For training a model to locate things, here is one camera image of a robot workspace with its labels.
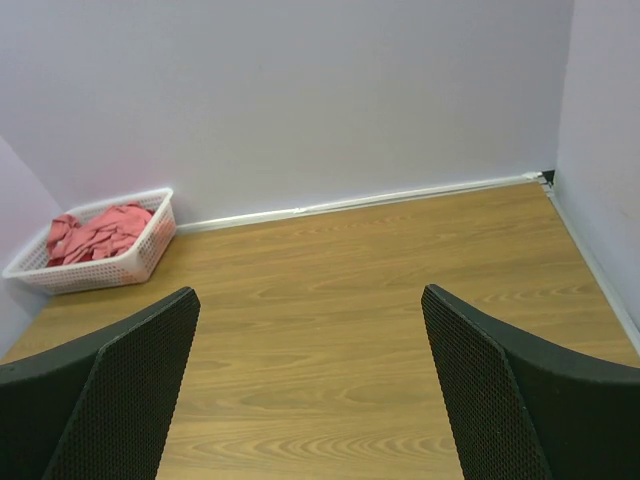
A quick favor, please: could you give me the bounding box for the white plastic laundry basket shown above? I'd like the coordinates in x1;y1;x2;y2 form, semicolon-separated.
2;188;176;295

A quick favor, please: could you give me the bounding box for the pink t shirt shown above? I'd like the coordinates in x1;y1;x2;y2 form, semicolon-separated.
46;202;154;267

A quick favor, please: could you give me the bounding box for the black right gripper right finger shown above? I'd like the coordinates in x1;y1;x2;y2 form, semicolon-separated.
421;284;639;479

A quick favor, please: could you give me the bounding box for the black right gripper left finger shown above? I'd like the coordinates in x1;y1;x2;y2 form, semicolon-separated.
1;287;200;479

